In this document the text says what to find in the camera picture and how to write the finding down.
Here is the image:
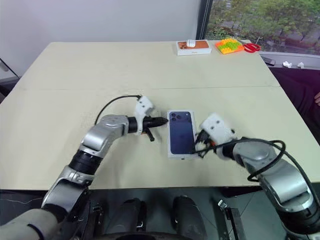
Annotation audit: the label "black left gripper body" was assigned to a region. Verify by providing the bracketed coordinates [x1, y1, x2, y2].
[142, 116, 155, 130]

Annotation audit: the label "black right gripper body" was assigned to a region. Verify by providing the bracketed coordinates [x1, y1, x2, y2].
[197, 133, 216, 154]

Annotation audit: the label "white phone box base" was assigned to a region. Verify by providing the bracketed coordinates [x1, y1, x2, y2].
[166, 108, 204, 162]

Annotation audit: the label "orange topped white box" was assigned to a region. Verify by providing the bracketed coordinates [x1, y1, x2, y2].
[176, 39, 213, 57]

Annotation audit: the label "dark rounded shape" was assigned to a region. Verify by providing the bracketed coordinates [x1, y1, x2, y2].
[172, 194, 209, 237]

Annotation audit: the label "colourful building block plate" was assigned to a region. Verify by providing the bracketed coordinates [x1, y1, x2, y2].
[214, 37, 245, 55]

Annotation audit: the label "red scissors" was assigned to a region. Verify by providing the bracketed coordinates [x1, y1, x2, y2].
[242, 42, 262, 54]

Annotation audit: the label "grey side ledge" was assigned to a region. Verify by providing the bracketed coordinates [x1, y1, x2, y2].
[258, 50, 320, 70]

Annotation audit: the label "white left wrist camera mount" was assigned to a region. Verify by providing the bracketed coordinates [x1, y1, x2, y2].
[133, 95, 155, 137]

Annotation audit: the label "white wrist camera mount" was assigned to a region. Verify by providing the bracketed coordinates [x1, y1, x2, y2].
[133, 95, 155, 137]
[199, 112, 237, 161]

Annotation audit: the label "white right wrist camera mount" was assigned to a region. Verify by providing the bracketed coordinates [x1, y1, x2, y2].
[199, 112, 237, 161]

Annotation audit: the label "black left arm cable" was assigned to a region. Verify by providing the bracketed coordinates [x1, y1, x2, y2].
[94, 94, 142, 126]

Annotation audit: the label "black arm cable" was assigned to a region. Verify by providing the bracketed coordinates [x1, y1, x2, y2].
[197, 138, 315, 193]
[94, 94, 142, 126]

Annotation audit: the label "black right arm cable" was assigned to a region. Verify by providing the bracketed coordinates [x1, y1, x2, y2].
[197, 138, 315, 193]

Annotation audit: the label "black metal bracket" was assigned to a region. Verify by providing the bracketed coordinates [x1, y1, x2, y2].
[90, 205, 104, 240]
[216, 198, 242, 240]

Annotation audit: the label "black window frame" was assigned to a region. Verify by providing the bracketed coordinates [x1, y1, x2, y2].
[195, 0, 214, 41]

